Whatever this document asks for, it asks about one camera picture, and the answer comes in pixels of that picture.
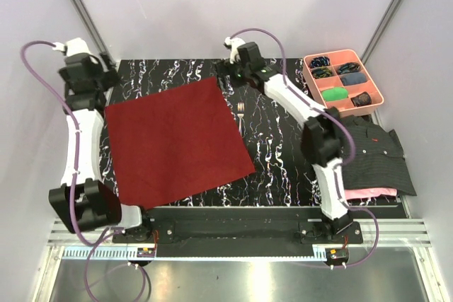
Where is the silver metal fork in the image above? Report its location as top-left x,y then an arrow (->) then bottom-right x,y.
237,102 -> 245,137

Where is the red cloth napkin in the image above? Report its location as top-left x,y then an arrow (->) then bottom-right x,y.
105,77 -> 255,209

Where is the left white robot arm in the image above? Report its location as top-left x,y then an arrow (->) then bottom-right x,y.
48,52 -> 153,243

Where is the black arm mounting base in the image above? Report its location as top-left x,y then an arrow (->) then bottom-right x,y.
113,207 -> 363,245

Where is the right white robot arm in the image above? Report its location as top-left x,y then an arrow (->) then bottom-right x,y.
216,37 -> 353,243

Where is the black marble pattern mat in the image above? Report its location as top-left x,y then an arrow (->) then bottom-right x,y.
99,59 -> 321,207

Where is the black blue rolled sock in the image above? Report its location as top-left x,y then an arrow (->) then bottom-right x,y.
309,56 -> 331,69

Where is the black green rolled sock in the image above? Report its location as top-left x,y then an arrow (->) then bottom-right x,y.
311,66 -> 333,79

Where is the pink divided organizer tray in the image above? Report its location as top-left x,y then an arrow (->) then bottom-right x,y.
302,49 -> 384,117

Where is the navy patterned rolled sock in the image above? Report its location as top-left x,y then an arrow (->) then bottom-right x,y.
336,62 -> 361,75

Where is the dark patterned rolled sock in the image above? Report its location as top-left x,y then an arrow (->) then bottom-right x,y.
350,91 -> 372,108

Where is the pink folded garment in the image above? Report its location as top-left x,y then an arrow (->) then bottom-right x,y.
345,187 -> 398,201

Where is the dark striped folded shirt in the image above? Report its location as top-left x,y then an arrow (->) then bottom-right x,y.
342,116 -> 416,196

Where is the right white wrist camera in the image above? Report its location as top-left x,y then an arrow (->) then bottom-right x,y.
224,37 -> 246,64

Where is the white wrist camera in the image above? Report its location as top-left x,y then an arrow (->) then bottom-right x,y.
224,37 -> 246,64
52,37 -> 91,57

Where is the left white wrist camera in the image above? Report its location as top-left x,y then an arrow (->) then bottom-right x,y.
52,37 -> 91,57

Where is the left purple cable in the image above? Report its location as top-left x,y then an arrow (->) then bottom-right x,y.
20,40 -> 151,301

